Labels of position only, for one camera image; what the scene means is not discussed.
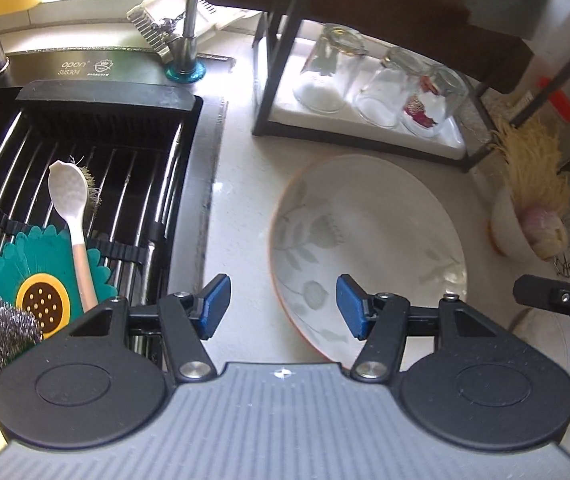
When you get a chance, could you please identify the white leaf plate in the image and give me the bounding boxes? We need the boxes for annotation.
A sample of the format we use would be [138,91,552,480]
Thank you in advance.
[268,155,467,367]

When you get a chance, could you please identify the bowl with garlic and noodles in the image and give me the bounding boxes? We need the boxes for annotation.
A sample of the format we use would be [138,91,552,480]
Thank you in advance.
[489,186,568,262]

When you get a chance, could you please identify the green flower sponge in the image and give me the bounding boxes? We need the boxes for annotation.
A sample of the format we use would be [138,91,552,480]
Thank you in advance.
[0,224,119,340]

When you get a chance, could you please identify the black sink drain rack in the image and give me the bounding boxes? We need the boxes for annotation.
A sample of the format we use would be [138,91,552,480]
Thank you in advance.
[0,79,206,369]

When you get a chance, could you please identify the drinking glass middle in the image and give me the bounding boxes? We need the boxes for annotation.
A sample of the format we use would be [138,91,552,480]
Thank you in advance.
[353,47,428,129]

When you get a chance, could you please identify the white dish brush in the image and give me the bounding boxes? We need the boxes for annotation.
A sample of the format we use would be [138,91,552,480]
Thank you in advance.
[47,160,98,312]

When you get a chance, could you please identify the drinking glass left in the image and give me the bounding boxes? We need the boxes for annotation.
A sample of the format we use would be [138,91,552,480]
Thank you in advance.
[294,24,368,114]

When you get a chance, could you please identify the drinking glass right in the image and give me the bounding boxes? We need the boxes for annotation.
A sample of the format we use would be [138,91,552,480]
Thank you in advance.
[401,65,468,139]

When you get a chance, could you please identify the black dish rack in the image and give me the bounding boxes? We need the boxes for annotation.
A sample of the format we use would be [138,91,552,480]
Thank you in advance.
[249,0,570,174]

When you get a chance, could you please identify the red lid plastic jar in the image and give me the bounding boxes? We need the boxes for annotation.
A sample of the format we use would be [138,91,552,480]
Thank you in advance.
[514,76,570,132]

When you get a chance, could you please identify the drinking glass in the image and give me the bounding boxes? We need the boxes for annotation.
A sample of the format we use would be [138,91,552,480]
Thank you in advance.
[294,24,368,114]
[401,65,468,139]
[353,47,428,129]

